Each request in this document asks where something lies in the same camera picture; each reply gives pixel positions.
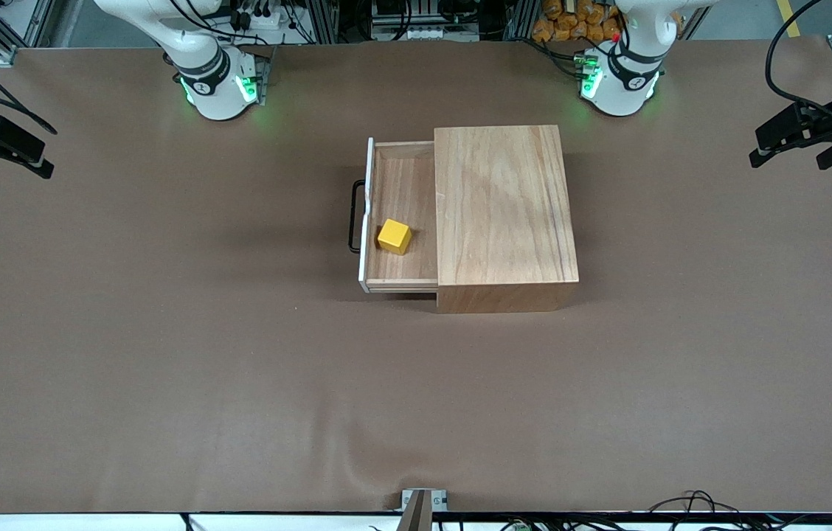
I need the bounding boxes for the wooden drawer with black handle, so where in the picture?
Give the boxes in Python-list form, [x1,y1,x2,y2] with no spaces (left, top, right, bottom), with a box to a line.
[347,137,439,294]

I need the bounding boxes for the yellow wooden cube block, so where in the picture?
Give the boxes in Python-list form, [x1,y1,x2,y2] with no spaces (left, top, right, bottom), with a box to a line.
[377,218,413,257]

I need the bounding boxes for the pile of orange toys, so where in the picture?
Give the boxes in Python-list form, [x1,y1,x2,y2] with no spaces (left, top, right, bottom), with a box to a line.
[532,0,623,45]

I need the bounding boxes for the white power strip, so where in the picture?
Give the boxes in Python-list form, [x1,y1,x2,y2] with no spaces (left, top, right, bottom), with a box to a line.
[228,0,291,34]

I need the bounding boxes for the light wooden cabinet box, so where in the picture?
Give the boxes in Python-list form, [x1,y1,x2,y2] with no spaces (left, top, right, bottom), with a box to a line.
[434,125,580,314]

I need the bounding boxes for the grey equipment rack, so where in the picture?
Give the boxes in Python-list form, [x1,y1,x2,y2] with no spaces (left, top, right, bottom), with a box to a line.
[370,0,487,43]

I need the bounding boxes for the brown table cover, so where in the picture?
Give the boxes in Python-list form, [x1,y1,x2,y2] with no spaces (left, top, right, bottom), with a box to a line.
[0,33,832,515]

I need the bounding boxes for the metal table edge clamp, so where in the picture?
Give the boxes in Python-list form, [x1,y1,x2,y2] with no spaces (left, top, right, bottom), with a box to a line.
[400,488,448,531]

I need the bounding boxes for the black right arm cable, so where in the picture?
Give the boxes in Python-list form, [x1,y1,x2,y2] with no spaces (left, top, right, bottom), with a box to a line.
[0,33,58,136]

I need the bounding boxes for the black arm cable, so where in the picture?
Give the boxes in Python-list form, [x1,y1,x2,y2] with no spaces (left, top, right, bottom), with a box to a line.
[0,33,58,136]
[765,0,832,113]

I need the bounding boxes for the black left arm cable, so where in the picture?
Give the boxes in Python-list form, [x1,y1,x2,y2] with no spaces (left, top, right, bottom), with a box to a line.
[765,0,832,113]

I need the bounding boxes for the tangle of black cables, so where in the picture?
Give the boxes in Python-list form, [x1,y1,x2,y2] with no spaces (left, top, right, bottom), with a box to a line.
[645,490,832,531]

